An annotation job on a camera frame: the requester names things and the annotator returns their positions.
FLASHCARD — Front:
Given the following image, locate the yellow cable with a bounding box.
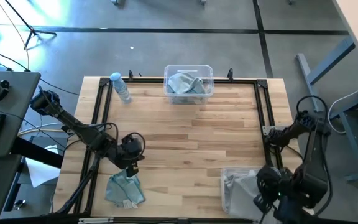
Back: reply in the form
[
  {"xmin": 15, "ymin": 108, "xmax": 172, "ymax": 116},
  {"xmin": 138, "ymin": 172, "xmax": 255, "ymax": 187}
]
[{"xmin": 0, "ymin": 0, "xmax": 30, "ymax": 72}]

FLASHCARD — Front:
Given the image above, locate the white cable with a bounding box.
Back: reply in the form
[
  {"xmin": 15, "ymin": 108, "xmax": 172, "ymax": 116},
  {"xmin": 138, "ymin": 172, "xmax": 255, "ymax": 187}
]
[{"xmin": 327, "ymin": 90, "xmax": 358, "ymax": 135}]

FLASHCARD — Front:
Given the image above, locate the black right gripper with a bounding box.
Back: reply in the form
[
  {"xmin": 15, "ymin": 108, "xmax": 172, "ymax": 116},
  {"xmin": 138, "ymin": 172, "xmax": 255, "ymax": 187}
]
[{"xmin": 254, "ymin": 166, "xmax": 291, "ymax": 215}]

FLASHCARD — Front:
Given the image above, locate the black floor cable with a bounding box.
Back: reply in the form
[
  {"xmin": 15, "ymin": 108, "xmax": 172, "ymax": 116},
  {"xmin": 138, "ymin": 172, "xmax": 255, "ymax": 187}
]
[
  {"xmin": 39, "ymin": 77, "xmax": 80, "ymax": 96},
  {"xmin": 0, "ymin": 42, "xmax": 30, "ymax": 72}
]

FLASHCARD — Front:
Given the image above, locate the black tripod stand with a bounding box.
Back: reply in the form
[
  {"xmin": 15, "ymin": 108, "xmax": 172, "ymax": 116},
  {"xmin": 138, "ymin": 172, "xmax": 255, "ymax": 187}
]
[{"xmin": 4, "ymin": 0, "xmax": 58, "ymax": 49}]

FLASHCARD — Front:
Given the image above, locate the white paper sheet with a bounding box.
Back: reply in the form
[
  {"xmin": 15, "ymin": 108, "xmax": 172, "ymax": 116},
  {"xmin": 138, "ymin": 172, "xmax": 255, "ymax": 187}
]
[{"xmin": 25, "ymin": 144, "xmax": 62, "ymax": 189}]

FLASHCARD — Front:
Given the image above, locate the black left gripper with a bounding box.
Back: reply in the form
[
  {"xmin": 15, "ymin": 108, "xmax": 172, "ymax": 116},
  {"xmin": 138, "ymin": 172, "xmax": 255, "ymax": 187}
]
[{"xmin": 112, "ymin": 146, "xmax": 145, "ymax": 177}]

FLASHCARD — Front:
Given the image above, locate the grey side desk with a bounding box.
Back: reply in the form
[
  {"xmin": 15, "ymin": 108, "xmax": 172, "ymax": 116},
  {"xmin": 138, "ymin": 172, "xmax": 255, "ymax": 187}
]
[{"xmin": 0, "ymin": 70, "xmax": 42, "ymax": 220}]

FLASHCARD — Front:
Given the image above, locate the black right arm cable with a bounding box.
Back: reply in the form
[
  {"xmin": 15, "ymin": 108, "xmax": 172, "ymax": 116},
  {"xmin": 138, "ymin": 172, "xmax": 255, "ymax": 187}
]
[{"xmin": 296, "ymin": 95, "xmax": 329, "ymax": 125}]

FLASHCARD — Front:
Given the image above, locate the light blue waffle microfiber towel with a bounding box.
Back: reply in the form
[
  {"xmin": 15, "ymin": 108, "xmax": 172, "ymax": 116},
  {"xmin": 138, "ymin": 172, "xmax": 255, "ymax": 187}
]
[{"xmin": 104, "ymin": 169, "xmax": 146, "ymax": 209}]

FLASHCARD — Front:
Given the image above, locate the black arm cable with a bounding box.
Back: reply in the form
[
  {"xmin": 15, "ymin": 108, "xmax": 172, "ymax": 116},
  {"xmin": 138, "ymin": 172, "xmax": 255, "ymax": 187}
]
[
  {"xmin": 296, "ymin": 95, "xmax": 329, "ymax": 125},
  {"xmin": 96, "ymin": 122, "xmax": 147, "ymax": 161}
]

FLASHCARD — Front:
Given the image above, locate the white label strip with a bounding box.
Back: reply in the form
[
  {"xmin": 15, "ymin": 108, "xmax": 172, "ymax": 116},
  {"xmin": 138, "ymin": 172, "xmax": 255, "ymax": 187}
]
[{"xmin": 78, "ymin": 217, "xmax": 114, "ymax": 224}]

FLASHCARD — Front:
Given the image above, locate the blue-grey table leg frame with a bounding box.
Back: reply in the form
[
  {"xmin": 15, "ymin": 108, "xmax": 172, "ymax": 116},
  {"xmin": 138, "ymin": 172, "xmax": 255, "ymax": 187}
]
[{"xmin": 295, "ymin": 36, "xmax": 356, "ymax": 113}]

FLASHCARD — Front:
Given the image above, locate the grey waffle microfiber towel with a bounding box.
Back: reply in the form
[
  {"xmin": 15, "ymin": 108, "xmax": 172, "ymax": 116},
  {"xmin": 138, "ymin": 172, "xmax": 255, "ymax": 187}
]
[
  {"xmin": 233, "ymin": 170, "xmax": 262, "ymax": 218},
  {"xmin": 224, "ymin": 174, "xmax": 239, "ymax": 213}
]

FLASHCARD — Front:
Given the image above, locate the clear plastic bin with label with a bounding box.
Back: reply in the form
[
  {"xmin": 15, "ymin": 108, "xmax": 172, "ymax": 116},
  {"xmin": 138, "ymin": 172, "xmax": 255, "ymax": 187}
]
[{"xmin": 163, "ymin": 64, "xmax": 214, "ymax": 106}]

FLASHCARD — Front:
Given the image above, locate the black aluminium table frame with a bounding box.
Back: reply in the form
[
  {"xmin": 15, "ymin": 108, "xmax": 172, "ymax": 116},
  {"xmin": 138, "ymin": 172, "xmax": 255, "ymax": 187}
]
[{"xmin": 53, "ymin": 77, "xmax": 315, "ymax": 224}]

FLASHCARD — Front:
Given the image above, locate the black desk crossbar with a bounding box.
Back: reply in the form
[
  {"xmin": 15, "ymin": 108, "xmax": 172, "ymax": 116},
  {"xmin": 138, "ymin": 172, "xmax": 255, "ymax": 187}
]
[{"xmin": 11, "ymin": 136, "xmax": 64, "ymax": 169}]

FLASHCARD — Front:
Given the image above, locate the light blue spray bottle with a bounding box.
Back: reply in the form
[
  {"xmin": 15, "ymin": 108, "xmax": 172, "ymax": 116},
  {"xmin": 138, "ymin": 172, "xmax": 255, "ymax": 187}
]
[{"xmin": 109, "ymin": 72, "xmax": 133, "ymax": 105}]

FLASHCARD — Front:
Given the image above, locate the blue-grey metal desk frame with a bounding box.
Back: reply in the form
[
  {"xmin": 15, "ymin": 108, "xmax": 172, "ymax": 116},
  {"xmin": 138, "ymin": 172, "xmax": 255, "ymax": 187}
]
[{"xmin": 329, "ymin": 79, "xmax": 358, "ymax": 183}]

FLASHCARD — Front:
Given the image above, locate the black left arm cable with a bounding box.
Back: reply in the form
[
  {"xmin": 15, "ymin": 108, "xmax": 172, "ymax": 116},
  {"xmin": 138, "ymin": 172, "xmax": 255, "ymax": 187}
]
[{"xmin": 96, "ymin": 122, "xmax": 147, "ymax": 161}]

